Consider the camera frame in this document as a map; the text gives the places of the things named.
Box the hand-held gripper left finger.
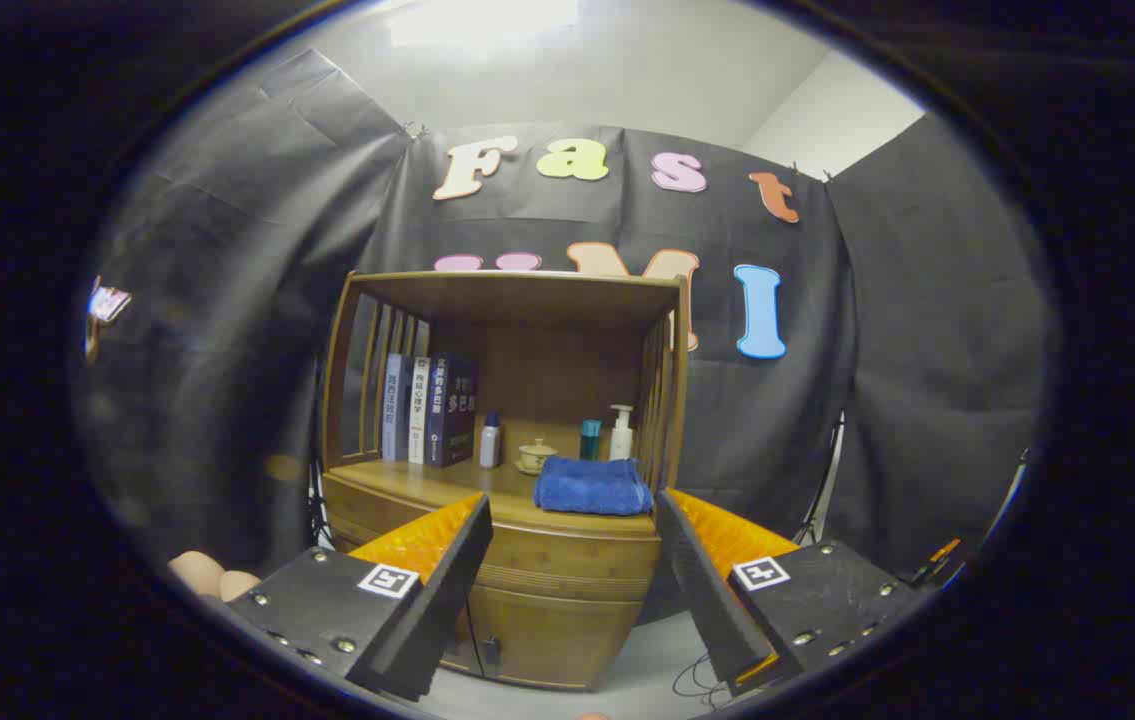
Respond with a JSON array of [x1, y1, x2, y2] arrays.
[[225, 492, 494, 703]]

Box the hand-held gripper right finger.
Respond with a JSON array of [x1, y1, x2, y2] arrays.
[[653, 487, 930, 699]]

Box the wooden drawer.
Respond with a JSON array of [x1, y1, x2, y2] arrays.
[[324, 473, 665, 603]]

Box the wooden cabinet door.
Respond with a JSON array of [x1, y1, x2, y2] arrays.
[[437, 600, 476, 679], [472, 583, 646, 693]]

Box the wooden countertop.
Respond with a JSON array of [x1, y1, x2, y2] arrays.
[[325, 452, 663, 541]]

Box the wooden cabinet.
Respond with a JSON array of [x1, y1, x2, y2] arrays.
[[317, 270, 693, 693]]

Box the blue folded towel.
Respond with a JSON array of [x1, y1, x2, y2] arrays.
[[534, 456, 655, 517]]

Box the backdrop stand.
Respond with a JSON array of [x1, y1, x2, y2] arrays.
[[305, 455, 333, 549], [792, 412, 846, 546]]

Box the dark blue book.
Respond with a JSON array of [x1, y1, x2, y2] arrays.
[[424, 352, 480, 469]]

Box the white book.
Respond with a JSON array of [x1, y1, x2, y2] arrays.
[[408, 357, 431, 465]]

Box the light blue book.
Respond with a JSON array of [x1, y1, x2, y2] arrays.
[[382, 353, 415, 463]]

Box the black equipment with orange part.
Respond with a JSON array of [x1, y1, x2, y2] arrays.
[[907, 538, 965, 589]]

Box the floor cables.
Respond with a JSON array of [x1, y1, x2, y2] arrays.
[[672, 655, 733, 701]]

